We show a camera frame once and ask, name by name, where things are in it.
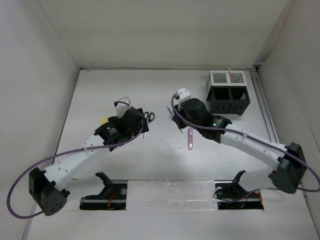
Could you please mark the white organizer box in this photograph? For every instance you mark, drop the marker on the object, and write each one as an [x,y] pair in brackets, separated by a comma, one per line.
[220,78]

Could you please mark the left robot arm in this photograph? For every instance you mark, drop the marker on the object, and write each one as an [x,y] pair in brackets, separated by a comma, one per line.
[54,185]

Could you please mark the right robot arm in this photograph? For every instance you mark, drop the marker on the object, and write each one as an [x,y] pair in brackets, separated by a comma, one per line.
[285,164]

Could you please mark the black organizer box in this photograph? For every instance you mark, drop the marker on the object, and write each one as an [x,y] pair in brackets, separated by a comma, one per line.
[228,100]

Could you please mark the purple highlighter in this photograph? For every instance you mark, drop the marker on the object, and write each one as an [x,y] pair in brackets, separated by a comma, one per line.
[190,143]

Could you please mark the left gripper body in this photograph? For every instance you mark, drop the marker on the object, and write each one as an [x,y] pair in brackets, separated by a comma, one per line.
[129,134]

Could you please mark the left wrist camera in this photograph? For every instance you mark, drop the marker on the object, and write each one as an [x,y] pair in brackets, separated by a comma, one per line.
[121,106]

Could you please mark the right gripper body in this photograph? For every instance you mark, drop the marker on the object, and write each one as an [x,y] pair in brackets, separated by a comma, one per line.
[181,111]

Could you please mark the black handled scissors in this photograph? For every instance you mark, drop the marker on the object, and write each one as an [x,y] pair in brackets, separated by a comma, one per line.
[149,117]

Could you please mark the yellow highlighter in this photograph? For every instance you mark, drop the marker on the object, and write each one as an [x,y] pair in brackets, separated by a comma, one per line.
[103,120]

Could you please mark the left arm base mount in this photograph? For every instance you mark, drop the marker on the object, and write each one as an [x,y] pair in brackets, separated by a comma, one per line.
[112,197]

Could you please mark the aluminium rail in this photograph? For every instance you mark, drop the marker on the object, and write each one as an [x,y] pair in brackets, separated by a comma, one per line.
[263,105]

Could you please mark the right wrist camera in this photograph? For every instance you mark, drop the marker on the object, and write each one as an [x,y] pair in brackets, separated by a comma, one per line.
[182,95]

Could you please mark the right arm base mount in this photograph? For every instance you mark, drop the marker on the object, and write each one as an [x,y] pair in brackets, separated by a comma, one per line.
[230,195]

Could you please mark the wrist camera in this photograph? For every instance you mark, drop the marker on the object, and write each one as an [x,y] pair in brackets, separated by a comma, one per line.
[121,106]
[182,95]

